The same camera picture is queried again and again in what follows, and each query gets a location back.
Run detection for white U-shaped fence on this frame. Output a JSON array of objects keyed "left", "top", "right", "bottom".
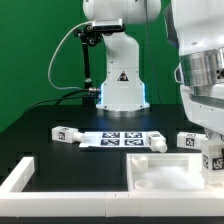
[{"left": 0, "top": 157, "right": 224, "bottom": 217}]

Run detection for black camera stand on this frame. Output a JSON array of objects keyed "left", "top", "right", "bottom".
[{"left": 74, "top": 25, "right": 102, "bottom": 106}]

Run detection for black cables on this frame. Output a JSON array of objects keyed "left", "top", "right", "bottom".
[{"left": 23, "top": 87, "right": 101, "bottom": 116}]

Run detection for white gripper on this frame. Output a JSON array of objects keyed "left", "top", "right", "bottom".
[{"left": 173, "top": 63, "right": 224, "bottom": 143}]

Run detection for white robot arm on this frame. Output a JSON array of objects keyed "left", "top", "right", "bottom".
[{"left": 83, "top": 0, "right": 224, "bottom": 135}]

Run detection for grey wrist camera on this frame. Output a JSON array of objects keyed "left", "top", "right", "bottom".
[{"left": 91, "top": 19, "right": 125, "bottom": 33}]

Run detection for grey cable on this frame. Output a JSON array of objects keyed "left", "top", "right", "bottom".
[{"left": 47, "top": 21, "right": 93, "bottom": 92}]

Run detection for white square table top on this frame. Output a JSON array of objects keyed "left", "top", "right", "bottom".
[{"left": 125, "top": 152, "right": 224, "bottom": 201}]

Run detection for tag marker sheet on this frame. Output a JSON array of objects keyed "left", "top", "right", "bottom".
[{"left": 80, "top": 131, "right": 160, "bottom": 147}]

